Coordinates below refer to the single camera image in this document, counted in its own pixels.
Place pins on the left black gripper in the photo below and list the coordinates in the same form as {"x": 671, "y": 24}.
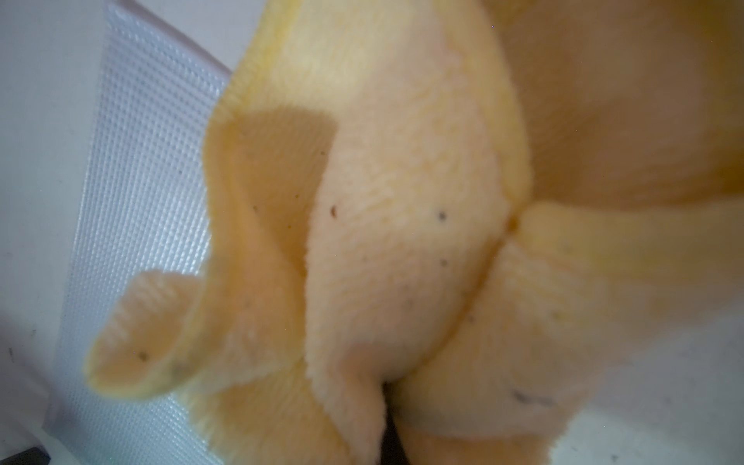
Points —
{"x": 32, "y": 456}

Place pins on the yellow microfiber cloth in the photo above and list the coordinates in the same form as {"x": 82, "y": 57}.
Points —
{"x": 450, "y": 215}

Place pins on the clear mesh document bag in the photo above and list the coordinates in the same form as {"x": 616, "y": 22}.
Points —
{"x": 143, "y": 206}

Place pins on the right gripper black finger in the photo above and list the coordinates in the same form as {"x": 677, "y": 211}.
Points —
{"x": 392, "y": 451}

